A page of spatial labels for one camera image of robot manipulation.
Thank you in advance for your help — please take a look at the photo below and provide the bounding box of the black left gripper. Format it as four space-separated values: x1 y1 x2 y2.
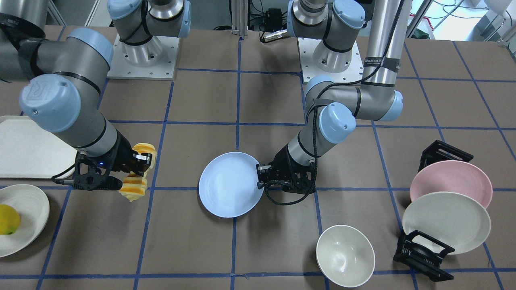
256 145 316 194

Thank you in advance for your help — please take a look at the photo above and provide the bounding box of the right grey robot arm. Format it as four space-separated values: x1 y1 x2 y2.
1 0 156 191

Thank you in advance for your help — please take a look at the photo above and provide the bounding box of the cream bowl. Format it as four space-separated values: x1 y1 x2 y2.
316 225 376 288

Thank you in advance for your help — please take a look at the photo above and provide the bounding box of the black dish rack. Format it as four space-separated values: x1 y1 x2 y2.
393 140 481 282

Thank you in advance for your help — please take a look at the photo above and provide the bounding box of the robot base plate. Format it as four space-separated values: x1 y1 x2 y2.
298 38 363 84
107 36 181 81

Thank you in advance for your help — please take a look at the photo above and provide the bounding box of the cream round plate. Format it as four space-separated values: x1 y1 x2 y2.
0 184 50 258

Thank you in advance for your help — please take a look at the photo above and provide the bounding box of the yellow lemon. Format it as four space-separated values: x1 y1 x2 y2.
0 204 21 235

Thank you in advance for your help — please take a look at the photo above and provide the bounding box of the cream plate in rack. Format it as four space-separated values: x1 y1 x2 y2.
402 192 491 255

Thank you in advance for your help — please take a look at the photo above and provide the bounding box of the white rectangular tray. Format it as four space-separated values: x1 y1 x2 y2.
0 116 76 179

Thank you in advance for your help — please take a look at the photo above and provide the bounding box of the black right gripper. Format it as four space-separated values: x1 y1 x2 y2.
73 133 153 191

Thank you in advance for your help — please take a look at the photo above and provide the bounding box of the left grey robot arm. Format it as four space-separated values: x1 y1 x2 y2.
256 0 412 195

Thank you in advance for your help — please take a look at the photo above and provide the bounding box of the pink plate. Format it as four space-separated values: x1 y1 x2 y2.
410 160 493 209

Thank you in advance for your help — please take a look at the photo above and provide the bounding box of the light blue plate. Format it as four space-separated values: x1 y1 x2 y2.
198 152 263 218

